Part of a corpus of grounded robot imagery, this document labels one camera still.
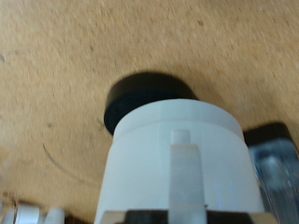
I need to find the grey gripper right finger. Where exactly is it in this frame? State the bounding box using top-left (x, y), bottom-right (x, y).
top-left (205, 211), bottom-right (279, 224)

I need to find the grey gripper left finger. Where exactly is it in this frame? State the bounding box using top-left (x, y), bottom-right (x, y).
top-left (102, 210), bottom-right (172, 224)

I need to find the white ceramic mug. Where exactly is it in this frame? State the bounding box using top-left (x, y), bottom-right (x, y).
top-left (93, 98), bottom-right (267, 224)

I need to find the black Keurig coffee machine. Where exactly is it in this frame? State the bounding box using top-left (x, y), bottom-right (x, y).
top-left (103, 72), bottom-right (299, 224)

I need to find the white two-tier turntable stand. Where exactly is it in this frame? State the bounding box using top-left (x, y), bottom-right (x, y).
top-left (0, 200), bottom-right (65, 224)

